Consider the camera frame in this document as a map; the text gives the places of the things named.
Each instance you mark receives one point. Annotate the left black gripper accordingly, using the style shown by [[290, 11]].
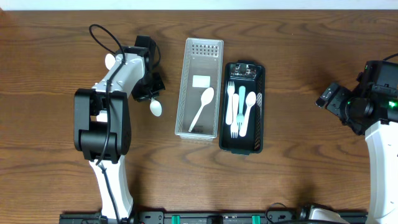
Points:
[[149, 88]]

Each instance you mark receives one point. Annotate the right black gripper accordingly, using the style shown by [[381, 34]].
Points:
[[334, 101]]

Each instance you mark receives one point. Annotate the white fork group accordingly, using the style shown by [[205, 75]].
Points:
[[229, 111], [234, 125]]

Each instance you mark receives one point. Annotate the white spoon group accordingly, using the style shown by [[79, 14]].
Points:
[[250, 102]]

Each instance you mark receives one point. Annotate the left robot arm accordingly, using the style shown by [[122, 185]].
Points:
[[102, 125]]

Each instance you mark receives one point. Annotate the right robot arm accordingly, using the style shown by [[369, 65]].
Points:
[[370, 110]]

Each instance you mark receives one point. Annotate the clear plastic basket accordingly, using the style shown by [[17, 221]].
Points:
[[202, 68]]

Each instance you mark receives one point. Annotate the black plastic basket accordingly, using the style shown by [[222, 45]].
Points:
[[253, 77]]

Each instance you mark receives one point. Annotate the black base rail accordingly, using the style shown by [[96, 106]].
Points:
[[276, 213]]

